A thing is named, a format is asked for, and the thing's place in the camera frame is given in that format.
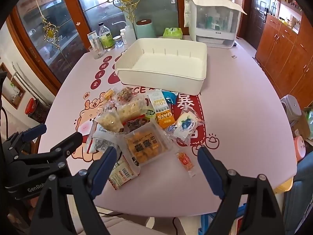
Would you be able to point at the white grey snack packet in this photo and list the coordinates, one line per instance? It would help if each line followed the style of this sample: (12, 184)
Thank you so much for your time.
(100, 139)

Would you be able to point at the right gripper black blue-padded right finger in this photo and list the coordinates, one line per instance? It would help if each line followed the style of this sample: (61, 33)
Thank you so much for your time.
(262, 214)

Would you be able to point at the white squeeze bottle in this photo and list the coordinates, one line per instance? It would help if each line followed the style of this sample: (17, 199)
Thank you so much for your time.
(127, 33)

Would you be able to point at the blue snack packet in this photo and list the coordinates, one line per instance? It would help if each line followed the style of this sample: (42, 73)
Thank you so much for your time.
(170, 97)

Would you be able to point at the small glass jar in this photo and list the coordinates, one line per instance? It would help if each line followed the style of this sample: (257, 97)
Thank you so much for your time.
(118, 41)

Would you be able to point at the small green snack packet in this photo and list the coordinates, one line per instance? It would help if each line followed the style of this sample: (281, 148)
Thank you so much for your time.
(150, 114)

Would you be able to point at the green tissue pack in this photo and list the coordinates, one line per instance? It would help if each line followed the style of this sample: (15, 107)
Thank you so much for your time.
(173, 33)

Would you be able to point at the wooden cabinet unit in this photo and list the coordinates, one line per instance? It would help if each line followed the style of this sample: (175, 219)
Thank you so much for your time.
(285, 51)

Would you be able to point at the orange white oats packet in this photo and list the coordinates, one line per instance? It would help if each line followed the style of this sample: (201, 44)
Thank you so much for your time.
(164, 116)

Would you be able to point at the white plastic storage tray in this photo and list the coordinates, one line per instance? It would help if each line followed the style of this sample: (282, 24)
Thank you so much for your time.
(169, 64)

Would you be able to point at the orange cracker snack tray pack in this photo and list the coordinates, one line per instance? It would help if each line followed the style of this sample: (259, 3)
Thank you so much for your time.
(146, 143)

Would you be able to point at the mixed nuts clear bag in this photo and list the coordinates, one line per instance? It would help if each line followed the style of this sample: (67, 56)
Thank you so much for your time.
(124, 95)

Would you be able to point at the green label clear bottle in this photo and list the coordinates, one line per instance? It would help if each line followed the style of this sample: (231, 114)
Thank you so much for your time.
(105, 36)

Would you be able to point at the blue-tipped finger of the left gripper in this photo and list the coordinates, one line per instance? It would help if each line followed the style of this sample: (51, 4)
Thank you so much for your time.
(34, 132)

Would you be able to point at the white countertop cabinet appliance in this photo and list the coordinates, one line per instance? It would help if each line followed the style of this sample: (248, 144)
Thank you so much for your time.
(213, 26)

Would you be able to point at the small orange candy packet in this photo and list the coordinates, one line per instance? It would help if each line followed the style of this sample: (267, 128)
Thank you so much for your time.
(186, 163)

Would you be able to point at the pale puffed snack bag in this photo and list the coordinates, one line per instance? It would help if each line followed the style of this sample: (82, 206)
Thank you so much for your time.
(110, 120)

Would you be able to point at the small yellow snack packet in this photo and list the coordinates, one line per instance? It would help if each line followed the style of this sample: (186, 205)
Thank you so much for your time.
(108, 94)

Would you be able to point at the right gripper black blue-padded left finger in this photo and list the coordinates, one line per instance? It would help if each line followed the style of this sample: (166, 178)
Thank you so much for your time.
(52, 214)

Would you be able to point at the mint green canister brown lid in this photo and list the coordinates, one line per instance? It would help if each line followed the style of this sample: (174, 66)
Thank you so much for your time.
(145, 29)

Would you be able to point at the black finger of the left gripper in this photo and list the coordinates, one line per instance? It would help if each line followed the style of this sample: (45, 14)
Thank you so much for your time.
(66, 147)

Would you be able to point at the red white barcode snack packet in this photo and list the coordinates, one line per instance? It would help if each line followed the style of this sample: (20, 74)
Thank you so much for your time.
(123, 172)

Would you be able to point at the clear drinking glass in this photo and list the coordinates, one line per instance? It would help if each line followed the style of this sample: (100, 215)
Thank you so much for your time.
(97, 51)

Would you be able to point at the large puffed snack bag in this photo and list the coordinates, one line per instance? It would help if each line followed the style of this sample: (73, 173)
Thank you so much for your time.
(128, 110)

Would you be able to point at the dark red snack packet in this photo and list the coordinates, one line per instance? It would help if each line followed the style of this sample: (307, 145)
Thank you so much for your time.
(135, 123)

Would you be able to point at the blueberry bread clear packet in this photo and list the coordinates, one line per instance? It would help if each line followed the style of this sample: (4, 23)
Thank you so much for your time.
(185, 125)

